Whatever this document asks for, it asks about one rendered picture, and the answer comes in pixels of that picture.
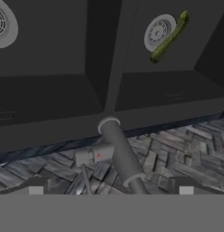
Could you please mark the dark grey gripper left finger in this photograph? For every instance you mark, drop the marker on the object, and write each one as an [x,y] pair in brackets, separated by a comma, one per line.
[36,185]

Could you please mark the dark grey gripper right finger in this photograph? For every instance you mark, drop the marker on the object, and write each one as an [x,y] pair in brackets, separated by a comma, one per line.
[186,183]

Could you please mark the grey sink tap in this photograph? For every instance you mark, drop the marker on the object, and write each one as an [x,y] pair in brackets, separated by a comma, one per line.
[121,151]

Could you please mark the dark grey double sink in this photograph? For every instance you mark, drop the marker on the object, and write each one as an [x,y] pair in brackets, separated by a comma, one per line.
[71,66]

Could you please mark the green squash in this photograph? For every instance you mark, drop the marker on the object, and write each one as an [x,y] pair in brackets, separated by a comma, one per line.
[170,36]

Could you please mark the grey round sink drain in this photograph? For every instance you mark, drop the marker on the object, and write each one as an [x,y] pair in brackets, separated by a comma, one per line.
[157,32]
[4,24]

